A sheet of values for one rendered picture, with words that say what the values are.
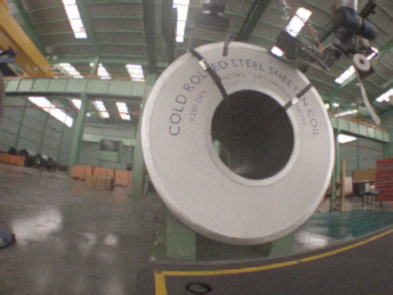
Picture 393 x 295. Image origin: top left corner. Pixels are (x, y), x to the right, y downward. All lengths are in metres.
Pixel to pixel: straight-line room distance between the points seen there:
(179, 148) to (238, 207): 0.41
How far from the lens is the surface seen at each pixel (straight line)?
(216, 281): 0.28
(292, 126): 1.23
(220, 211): 1.00
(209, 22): 0.79
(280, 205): 1.14
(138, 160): 5.64
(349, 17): 1.19
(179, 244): 1.21
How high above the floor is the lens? 0.48
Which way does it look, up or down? 11 degrees up
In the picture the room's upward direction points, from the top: 5 degrees clockwise
